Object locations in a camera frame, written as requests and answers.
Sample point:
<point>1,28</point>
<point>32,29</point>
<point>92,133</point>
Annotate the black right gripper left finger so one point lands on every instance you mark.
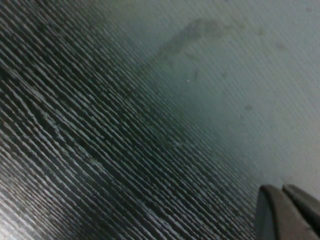
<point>275,217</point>

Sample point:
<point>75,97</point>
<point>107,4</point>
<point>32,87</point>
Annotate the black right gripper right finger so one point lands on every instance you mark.
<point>305,202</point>

